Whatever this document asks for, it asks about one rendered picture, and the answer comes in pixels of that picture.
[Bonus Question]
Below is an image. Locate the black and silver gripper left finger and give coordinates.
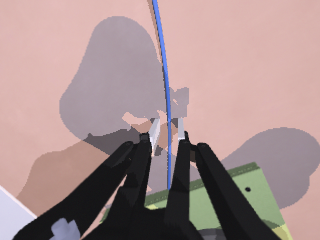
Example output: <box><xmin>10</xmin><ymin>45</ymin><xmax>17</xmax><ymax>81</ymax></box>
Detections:
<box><xmin>12</xmin><ymin>118</ymin><xmax>161</xmax><ymax>240</ymax></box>

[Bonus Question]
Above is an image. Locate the blue patch cable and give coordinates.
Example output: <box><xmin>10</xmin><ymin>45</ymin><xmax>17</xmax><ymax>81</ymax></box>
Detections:
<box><xmin>152</xmin><ymin>0</ymin><xmax>171</xmax><ymax>190</ymax></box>

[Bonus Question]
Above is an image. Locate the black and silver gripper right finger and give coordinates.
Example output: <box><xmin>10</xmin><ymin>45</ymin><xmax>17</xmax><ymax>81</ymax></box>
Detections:
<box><xmin>159</xmin><ymin>118</ymin><xmax>282</xmax><ymax>240</ymax></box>

